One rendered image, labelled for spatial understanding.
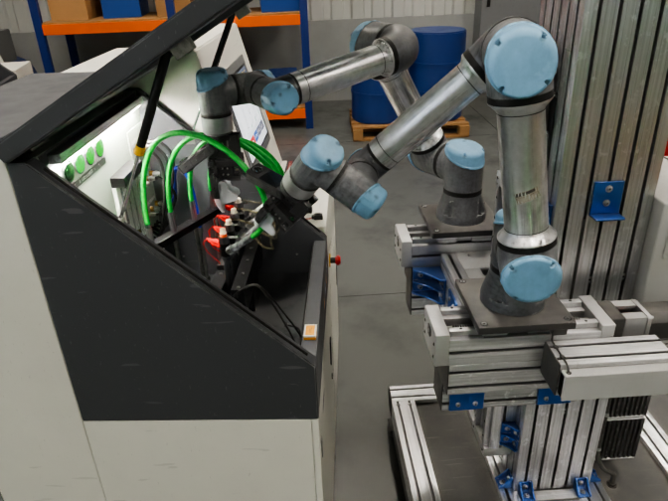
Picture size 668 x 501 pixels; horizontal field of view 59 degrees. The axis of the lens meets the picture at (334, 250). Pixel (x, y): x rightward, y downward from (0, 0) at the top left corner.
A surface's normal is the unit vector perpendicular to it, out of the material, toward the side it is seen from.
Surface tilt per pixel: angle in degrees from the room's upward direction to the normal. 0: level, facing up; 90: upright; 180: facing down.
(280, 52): 90
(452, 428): 0
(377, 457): 0
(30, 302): 90
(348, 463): 0
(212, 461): 90
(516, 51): 82
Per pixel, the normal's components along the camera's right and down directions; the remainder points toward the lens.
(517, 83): -0.17, 0.33
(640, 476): -0.04, -0.89
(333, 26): 0.06, 0.45
